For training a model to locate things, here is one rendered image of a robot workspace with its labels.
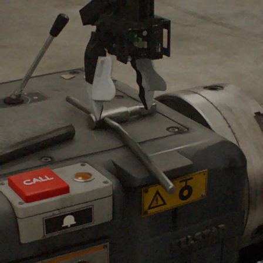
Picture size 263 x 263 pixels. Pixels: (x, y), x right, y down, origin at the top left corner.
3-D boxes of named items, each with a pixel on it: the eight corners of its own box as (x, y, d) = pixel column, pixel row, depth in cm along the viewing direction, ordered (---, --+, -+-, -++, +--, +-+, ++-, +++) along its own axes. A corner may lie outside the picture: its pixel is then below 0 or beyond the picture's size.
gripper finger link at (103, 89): (96, 128, 98) (115, 61, 96) (76, 114, 103) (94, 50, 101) (115, 131, 100) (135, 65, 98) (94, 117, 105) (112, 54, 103)
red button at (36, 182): (26, 210, 87) (25, 195, 86) (7, 190, 91) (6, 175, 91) (70, 199, 90) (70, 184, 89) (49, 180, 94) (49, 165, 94)
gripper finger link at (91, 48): (81, 83, 100) (100, 21, 98) (76, 80, 101) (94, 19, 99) (110, 87, 103) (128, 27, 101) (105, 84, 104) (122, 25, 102)
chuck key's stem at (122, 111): (149, 110, 116) (86, 125, 109) (149, 97, 115) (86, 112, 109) (158, 115, 114) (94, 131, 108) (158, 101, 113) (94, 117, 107)
